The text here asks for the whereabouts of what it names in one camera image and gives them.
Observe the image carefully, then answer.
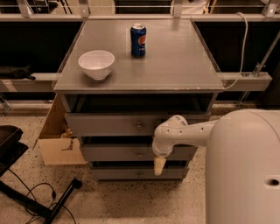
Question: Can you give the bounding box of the blue pepsi can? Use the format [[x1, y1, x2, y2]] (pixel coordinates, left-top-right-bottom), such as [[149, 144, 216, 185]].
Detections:
[[130, 23, 146, 57]]

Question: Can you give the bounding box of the white cable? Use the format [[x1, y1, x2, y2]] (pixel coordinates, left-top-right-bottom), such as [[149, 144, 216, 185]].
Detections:
[[222, 11, 249, 91]]

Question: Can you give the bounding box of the white bowl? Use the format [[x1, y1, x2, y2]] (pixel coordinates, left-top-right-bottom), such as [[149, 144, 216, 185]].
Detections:
[[78, 50, 115, 81]]

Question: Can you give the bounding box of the black chair base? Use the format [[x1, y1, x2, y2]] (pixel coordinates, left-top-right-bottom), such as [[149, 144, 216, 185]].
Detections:
[[0, 125, 83, 224]]

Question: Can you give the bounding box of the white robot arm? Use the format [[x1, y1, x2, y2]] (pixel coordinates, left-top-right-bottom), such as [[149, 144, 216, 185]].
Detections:
[[152, 109, 280, 224]]

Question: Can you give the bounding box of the grey drawer cabinet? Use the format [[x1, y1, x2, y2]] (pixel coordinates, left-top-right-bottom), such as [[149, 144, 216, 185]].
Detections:
[[54, 19, 223, 171]]

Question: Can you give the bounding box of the black cable on floor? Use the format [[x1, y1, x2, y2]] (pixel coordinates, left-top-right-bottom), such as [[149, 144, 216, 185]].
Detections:
[[5, 167, 77, 224]]

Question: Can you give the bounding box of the grey drawer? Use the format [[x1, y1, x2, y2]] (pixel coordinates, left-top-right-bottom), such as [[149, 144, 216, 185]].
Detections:
[[64, 110, 212, 137], [91, 166, 189, 180], [80, 144, 197, 162]]

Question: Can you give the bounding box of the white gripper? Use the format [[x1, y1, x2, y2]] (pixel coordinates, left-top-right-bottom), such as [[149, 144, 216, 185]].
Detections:
[[152, 143, 172, 176]]

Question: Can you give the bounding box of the black cloth on rail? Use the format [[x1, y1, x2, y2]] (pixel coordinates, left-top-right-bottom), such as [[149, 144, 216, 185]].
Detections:
[[0, 66, 35, 80]]

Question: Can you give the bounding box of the grey bottom drawer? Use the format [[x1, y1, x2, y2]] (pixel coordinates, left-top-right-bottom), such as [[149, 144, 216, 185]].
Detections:
[[91, 166, 189, 180]]

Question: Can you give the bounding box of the cardboard box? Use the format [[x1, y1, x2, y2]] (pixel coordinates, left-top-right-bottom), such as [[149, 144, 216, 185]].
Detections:
[[38, 95, 87, 165]]

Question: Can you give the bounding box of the grey metal rail frame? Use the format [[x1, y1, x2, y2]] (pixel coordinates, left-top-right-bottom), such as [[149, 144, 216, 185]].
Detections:
[[0, 0, 280, 117]]

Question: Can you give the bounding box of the grey top drawer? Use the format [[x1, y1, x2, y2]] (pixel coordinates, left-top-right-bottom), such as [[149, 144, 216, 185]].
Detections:
[[64, 110, 212, 137]]

